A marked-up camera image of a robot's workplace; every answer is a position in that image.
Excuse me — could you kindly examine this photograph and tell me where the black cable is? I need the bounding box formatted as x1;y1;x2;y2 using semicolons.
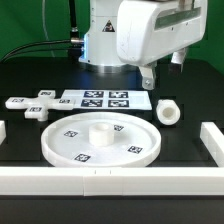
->
0;39;84;63

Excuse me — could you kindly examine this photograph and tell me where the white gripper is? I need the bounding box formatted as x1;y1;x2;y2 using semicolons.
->
117;0;208;90

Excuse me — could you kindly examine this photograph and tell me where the white fence bar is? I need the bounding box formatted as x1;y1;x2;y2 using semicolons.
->
200;122;224;168
0;167;224;196

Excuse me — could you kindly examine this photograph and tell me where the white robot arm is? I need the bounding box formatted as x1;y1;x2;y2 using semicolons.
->
80;0;208;90

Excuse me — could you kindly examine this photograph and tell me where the white cross-shaped table base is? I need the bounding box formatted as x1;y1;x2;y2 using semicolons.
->
5;90;75;122

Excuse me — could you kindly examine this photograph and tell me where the black cable connector post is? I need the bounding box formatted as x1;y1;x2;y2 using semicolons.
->
68;0;79;44

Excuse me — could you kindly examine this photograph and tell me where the white marker plate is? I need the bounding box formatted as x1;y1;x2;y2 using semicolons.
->
62;90;152;110

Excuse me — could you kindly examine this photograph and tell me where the white left fence block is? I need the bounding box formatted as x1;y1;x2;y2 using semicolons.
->
0;120;6;145

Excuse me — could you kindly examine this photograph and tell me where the white round table top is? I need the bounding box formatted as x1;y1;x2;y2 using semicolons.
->
41;112;161;168

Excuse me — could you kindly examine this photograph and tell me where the white front fence bar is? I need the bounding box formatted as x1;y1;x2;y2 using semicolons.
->
0;167;224;196

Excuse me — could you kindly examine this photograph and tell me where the white right fence bar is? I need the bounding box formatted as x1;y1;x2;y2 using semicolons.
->
200;122;224;168

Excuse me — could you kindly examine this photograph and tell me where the thin white cable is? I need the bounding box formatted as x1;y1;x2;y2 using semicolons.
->
41;0;56;58

